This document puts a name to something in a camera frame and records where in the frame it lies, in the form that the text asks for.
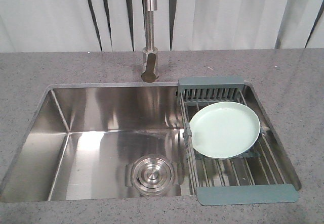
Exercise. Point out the light green round plate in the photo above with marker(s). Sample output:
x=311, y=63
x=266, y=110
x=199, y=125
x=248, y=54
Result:
x=224, y=130

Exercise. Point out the steel kitchen faucet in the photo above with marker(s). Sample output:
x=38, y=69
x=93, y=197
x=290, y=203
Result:
x=150, y=57

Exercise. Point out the teal sink dry rack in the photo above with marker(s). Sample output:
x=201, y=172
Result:
x=261, y=174

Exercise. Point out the stainless steel sink basin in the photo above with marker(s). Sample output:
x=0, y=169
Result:
x=83, y=136

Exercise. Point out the round steel sink drain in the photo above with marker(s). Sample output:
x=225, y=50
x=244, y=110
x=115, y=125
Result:
x=154, y=175

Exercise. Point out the white pleated curtain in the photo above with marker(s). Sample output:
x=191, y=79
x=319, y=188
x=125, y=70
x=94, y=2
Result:
x=118, y=25

